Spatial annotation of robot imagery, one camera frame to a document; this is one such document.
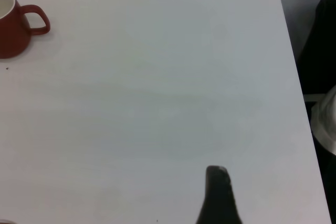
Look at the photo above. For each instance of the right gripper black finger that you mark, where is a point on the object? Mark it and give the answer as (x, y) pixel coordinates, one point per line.
(218, 203)

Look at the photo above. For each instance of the red mug with white inside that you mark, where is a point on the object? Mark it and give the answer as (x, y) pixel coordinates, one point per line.
(10, 37)

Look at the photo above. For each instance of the black cloth cover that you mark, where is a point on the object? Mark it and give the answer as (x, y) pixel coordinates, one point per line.
(320, 51)

